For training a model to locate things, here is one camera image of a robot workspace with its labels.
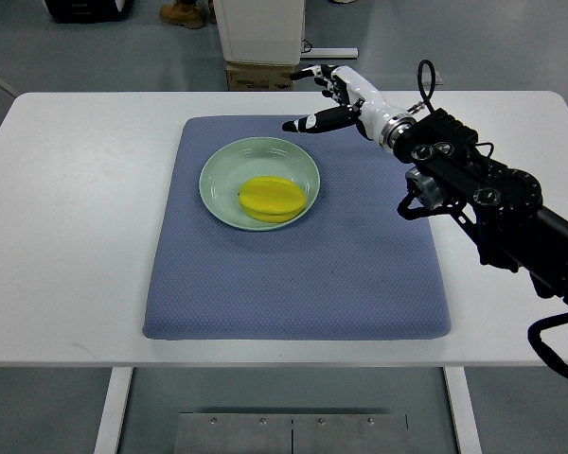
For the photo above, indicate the metal base plate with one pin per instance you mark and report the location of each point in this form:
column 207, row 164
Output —
column 291, row 433

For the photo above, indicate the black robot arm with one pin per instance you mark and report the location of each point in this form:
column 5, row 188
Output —
column 500, row 208

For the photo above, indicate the pale green plate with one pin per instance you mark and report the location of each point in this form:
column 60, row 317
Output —
column 231, row 166

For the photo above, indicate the black wheeled device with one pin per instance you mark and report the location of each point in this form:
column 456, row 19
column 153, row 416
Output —
column 86, row 11

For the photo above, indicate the white cabinet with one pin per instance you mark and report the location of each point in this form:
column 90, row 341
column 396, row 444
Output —
column 261, row 31

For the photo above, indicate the white floor bar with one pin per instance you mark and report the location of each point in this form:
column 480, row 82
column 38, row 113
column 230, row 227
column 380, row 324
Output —
column 325, row 53

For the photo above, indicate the cardboard box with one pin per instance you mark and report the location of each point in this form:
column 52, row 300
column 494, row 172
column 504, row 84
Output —
column 246, row 77

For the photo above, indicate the white table leg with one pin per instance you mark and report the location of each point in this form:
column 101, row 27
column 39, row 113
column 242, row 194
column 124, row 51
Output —
column 114, row 408
column 464, row 424

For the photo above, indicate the blue textured mat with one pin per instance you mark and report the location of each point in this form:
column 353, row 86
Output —
column 351, row 269

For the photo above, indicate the left white table leg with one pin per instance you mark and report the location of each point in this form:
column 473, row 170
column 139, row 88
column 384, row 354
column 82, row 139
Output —
column 114, row 408

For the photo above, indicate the yellow starfruit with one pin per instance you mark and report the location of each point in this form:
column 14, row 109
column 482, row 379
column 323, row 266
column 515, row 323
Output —
column 271, row 199

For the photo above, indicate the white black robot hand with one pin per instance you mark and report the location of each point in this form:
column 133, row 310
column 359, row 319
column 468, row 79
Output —
column 359, row 104

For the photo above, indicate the tan work boot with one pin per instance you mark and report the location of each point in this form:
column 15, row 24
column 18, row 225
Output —
column 182, row 13

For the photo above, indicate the right white table leg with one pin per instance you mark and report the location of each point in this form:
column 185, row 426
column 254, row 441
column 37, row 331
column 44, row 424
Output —
column 464, row 424

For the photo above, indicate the grey floor plate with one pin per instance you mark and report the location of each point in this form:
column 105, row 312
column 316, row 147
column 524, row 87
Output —
column 429, row 79

